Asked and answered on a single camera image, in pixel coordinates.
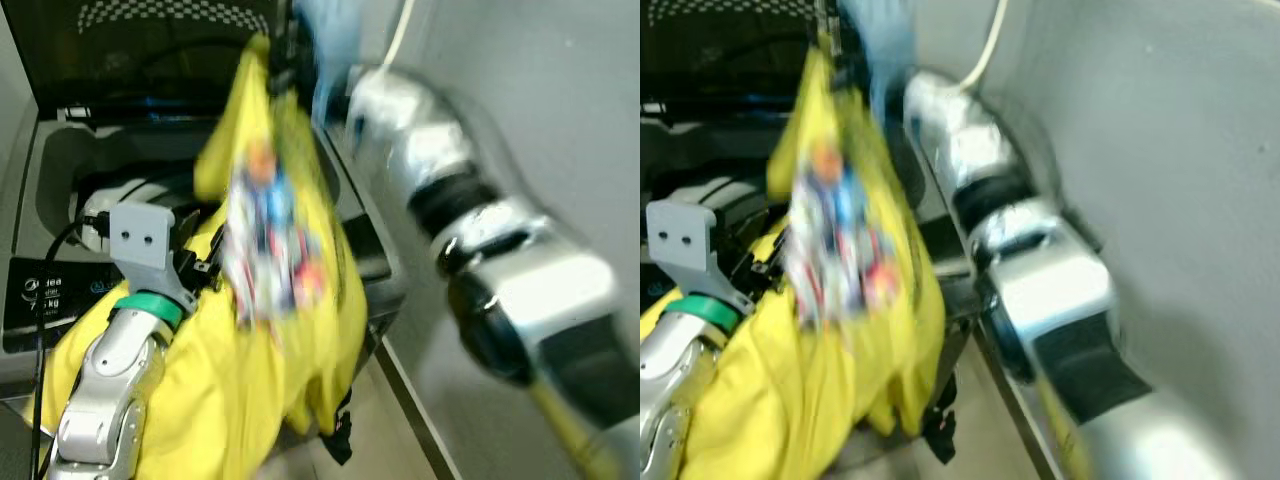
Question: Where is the yellow printed shirt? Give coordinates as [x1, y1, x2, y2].
[640, 44, 948, 480]
[34, 32, 372, 480]

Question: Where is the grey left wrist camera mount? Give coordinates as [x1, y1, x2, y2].
[645, 199, 753, 313]
[107, 202, 202, 314]

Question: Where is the white wall cable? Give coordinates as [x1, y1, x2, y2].
[379, 0, 418, 70]
[958, 0, 1010, 93]

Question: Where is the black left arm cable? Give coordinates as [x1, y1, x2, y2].
[29, 214, 113, 480]

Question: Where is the black hanging strap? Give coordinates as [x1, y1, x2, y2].
[918, 374, 958, 463]
[319, 394, 357, 467]

